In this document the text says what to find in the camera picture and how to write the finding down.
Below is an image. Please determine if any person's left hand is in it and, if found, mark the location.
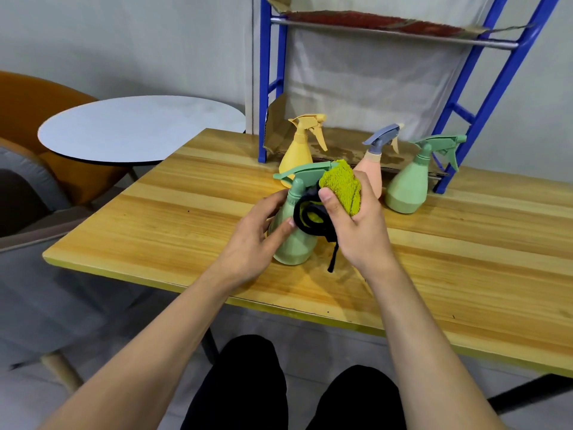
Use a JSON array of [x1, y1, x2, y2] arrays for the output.
[[214, 188, 297, 291]]

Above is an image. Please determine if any person's leg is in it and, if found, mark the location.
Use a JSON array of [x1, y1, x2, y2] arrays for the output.
[[306, 364, 406, 430], [181, 334, 289, 430]]

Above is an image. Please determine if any pink spray bottle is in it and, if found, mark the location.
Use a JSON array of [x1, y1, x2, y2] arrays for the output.
[[353, 124, 405, 200]]

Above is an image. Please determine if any green spray bottle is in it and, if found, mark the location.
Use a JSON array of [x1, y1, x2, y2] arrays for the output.
[[384, 134, 468, 214], [267, 161, 340, 266]]

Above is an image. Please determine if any stained brown cardboard sheet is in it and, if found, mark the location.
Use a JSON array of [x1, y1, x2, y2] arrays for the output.
[[264, 93, 448, 177]]

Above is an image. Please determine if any torn red-brown cardboard sheet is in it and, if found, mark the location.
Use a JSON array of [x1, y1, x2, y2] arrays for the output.
[[266, 0, 534, 39]]

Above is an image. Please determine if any brown chair with grey shell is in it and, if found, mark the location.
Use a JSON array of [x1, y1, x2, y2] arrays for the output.
[[0, 170, 180, 395]]

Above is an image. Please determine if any person's left leg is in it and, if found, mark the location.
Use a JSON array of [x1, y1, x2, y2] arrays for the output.
[[181, 334, 289, 430]]

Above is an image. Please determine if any person's right leg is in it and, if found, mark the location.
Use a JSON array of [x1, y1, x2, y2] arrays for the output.
[[306, 364, 406, 430]]

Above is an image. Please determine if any orange chair with grey shell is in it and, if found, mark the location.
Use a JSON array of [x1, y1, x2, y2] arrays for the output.
[[0, 70, 133, 207]]

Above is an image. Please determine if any person's left forearm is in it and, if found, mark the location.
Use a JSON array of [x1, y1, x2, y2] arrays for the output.
[[40, 267, 233, 430]]

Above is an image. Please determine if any person's right hand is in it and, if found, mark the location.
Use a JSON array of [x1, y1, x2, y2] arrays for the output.
[[318, 170, 401, 284]]

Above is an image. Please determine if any person's right forearm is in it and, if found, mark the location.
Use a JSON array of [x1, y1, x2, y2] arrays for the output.
[[366, 263, 507, 430]]

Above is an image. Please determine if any blue metal shelf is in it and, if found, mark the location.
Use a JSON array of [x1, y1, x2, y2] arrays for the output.
[[258, 0, 563, 195]]

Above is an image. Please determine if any white cloth backdrop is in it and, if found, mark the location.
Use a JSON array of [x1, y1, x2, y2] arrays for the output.
[[286, 0, 498, 144]]

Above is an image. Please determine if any yellow spray bottle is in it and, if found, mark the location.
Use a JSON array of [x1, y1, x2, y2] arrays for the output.
[[278, 113, 328, 189]]

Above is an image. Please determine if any round white side table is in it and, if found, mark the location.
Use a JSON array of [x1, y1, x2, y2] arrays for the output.
[[37, 95, 247, 166]]

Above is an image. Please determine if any black metal table leg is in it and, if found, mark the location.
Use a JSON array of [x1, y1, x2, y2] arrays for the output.
[[488, 373, 573, 415], [201, 328, 220, 366]]

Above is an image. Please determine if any green and black cloth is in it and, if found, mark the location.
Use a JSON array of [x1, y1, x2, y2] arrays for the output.
[[293, 159, 362, 274]]

